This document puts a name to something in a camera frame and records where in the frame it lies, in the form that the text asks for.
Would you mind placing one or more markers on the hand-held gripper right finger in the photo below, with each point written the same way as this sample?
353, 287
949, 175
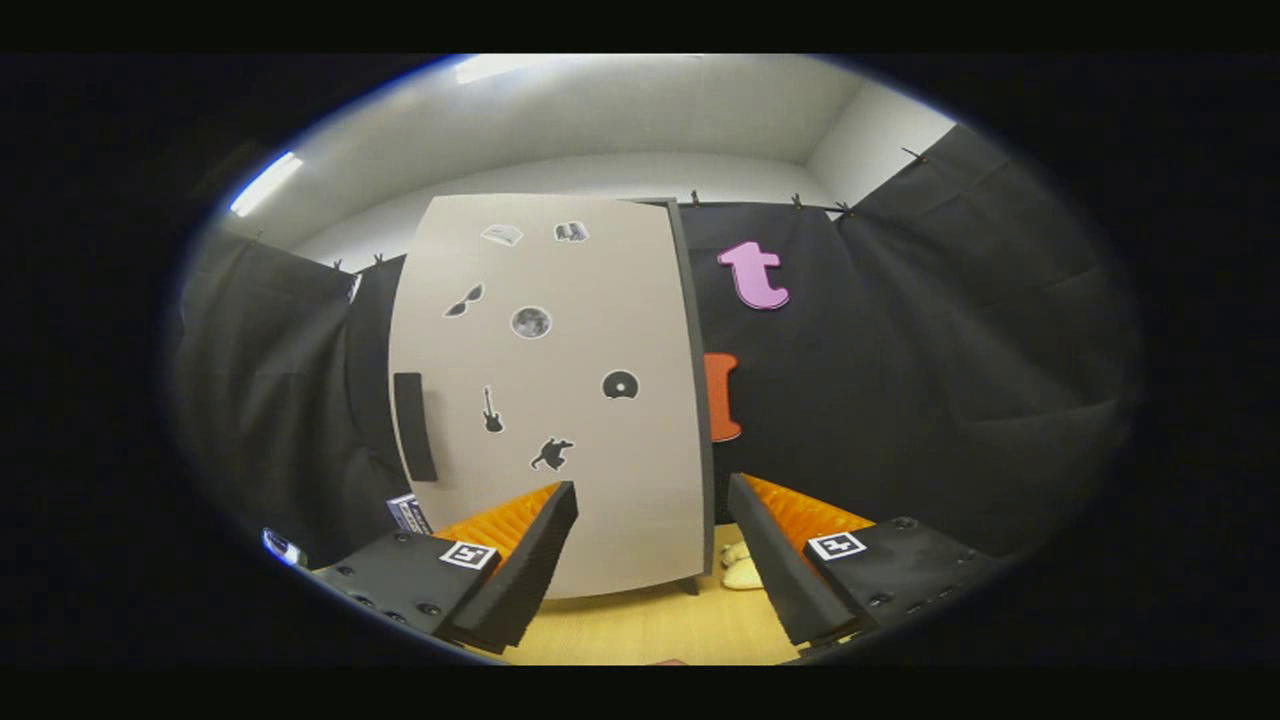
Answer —
770, 560

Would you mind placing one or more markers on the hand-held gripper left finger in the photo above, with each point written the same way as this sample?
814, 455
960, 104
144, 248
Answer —
535, 570

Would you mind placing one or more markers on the beige cabinet door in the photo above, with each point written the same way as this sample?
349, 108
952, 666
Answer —
600, 300

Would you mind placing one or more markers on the pale yellow object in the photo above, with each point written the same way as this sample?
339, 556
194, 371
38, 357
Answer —
736, 552
743, 575

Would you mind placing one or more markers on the white printed cards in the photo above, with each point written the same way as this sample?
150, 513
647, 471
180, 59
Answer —
408, 513

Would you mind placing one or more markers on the grey cabinet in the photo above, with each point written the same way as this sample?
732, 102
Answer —
705, 420

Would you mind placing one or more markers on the black backdrop cloth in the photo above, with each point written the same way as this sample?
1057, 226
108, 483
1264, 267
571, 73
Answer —
950, 380

